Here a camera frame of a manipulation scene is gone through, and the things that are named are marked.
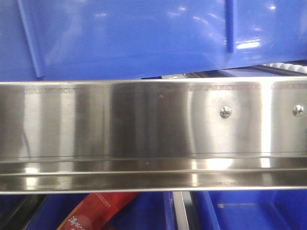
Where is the lower right blue bin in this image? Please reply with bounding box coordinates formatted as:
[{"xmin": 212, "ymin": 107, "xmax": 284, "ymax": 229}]
[{"xmin": 192, "ymin": 189, "xmax": 307, "ymax": 230}]

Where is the white roller track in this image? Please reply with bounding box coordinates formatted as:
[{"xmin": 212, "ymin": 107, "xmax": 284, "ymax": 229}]
[{"xmin": 263, "ymin": 61, "xmax": 307, "ymax": 74}]

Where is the stainless steel shelf rail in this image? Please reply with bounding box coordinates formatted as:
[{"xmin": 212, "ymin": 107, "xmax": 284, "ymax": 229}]
[{"xmin": 0, "ymin": 77, "xmax": 307, "ymax": 194}]

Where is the silver rail screw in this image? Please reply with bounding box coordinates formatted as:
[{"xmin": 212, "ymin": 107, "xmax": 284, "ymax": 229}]
[
  {"xmin": 292, "ymin": 104, "xmax": 304, "ymax": 116},
  {"xmin": 220, "ymin": 106, "xmax": 232, "ymax": 119}
]

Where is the right silver rail screw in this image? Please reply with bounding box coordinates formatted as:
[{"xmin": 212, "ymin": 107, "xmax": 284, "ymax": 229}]
[{"xmin": 292, "ymin": 104, "xmax": 304, "ymax": 116}]

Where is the lower left blue bin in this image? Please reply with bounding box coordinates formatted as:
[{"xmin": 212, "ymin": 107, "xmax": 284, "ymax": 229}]
[{"xmin": 25, "ymin": 192, "xmax": 176, "ymax": 230}]

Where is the left silver rail screw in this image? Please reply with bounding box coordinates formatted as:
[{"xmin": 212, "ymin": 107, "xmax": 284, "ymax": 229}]
[{"xmin": 220, "ymin": 106, "xmax": 232, "ymax": 119}]

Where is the large blue plastic bin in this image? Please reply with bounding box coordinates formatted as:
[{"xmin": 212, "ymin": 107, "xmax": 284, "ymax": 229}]
[{"xmin": 0, "ymin": 0, "xmax": 307, "ymax": 81}]

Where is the red snack package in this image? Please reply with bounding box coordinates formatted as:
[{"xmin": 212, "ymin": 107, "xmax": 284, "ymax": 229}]
[{"xmin": 58, "ymin": 192, "xmax": 139, "ymax": 230}]

